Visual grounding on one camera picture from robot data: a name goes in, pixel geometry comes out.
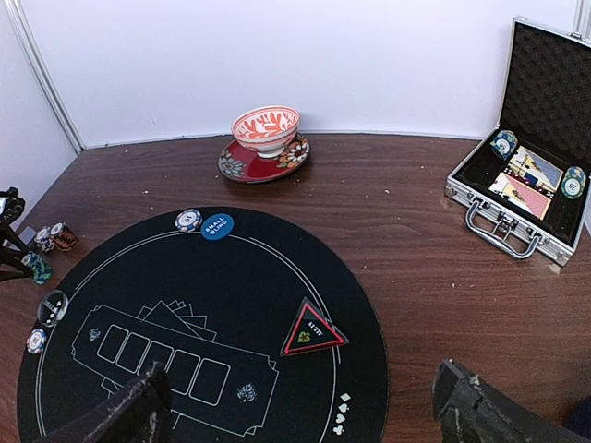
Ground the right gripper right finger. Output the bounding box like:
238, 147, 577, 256
432, 359, 582, 442

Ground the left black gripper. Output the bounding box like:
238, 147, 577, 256
1, 186, 33, 281

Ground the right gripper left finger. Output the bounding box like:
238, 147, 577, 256
41, 361, 172, 442

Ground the clear dealer button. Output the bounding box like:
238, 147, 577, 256
37, 290, 69, 327

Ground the triangular all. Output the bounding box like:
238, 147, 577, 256
280, 297, 349, 356

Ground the blue white poker chip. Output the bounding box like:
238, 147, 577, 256
175, 209, 203, 233

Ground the blue small blind button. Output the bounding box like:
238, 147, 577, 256
200, 213, 235, 241

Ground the grey card deck box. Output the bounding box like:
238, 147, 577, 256
19, 226, 37, 244

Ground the green poker chip stack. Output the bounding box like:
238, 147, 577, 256
21, 252, 52, 285

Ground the orange black chip stack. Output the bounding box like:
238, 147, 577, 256
50, 221, 78, 252

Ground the dark blue mug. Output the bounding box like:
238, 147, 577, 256
565, 397, 591, 439

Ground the round black poker mat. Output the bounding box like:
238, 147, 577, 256
18, 207, 389, 442

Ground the red playing card deck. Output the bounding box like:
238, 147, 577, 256
488, 173, 551, 220

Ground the aluminium poker case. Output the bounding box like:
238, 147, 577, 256
445, 18, 590, 266

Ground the red floral saucer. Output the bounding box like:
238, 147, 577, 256
217, 133, 310, 184

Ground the chip roll in case right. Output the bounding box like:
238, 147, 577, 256
561, 166, 586, 199

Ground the chip roll in case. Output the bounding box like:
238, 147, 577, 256
561, 166, 586, 199
490, 129, 518, 161

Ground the playing card deck in case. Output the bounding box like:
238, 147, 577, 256
509, 146, 563, 192

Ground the chip roll in case left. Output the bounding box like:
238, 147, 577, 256
490, 129, 518, 161

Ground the red patterned bowl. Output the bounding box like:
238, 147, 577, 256
231, 105, 300, 159

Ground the left aluminium frame post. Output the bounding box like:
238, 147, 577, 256
4, 0, 86, 155

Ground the aluminium frame post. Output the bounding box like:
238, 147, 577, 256
572, 0, 591, 40
4, 0, 86, 155

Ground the right aluminium frame post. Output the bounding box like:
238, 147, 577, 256
572, 0, 591, 40

